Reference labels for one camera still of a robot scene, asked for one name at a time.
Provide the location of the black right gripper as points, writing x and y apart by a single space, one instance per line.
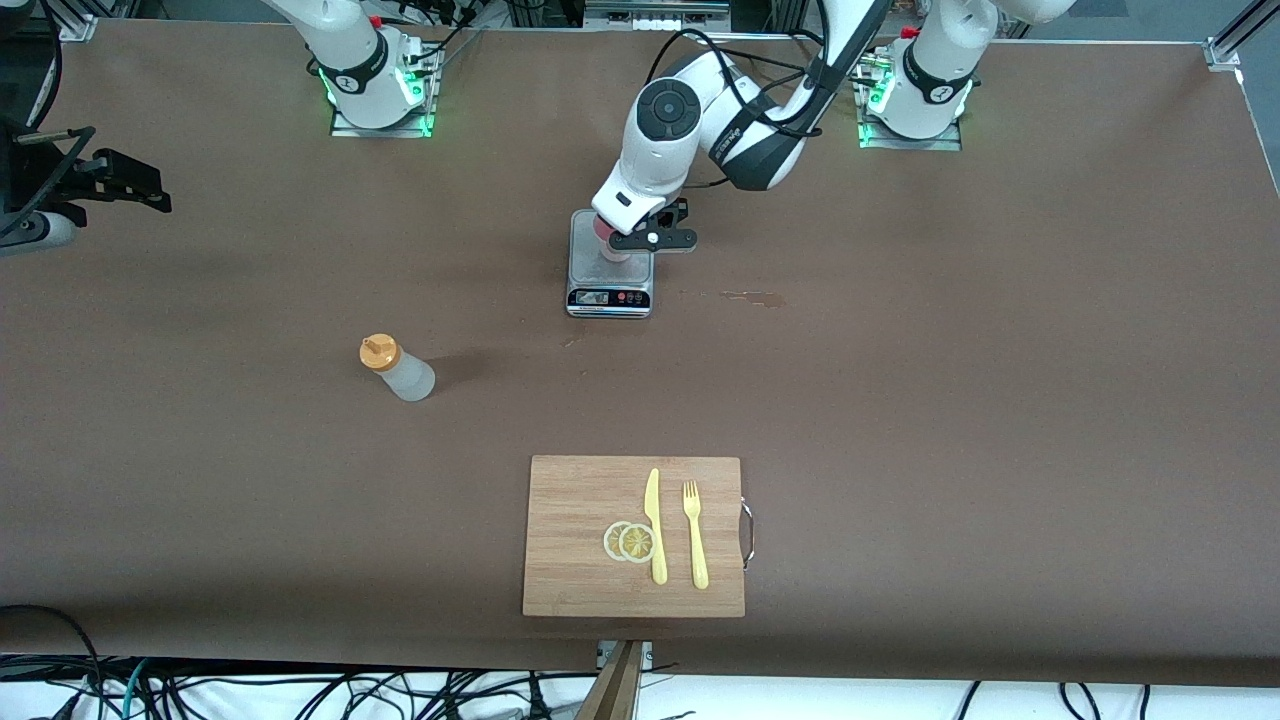
82 178

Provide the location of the sauce bottle with orange cap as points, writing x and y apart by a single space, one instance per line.
405 378

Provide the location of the pink plastic cup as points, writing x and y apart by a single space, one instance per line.
612 250

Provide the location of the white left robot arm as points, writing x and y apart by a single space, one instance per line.
660 150

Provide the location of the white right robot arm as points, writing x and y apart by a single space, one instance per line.
350 60

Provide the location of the brown table cover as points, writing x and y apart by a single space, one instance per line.
300 500

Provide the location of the silver digital kitchen scale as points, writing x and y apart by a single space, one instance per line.
610 297

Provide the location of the white power strip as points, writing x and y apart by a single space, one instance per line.
660 25

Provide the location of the wooden cutting board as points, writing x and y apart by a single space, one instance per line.
570 540

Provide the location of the lemon slice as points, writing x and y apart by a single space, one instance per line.
610 542
637 543

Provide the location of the yellow plastic knife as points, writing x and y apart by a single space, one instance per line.
656 540

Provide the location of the yellow plastic fork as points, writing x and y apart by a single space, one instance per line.
697 550

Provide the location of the aluminium corner profile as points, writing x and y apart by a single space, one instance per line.
1225 52

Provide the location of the wooden post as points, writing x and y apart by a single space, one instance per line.
612 690

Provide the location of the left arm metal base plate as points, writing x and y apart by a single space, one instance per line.
950 140

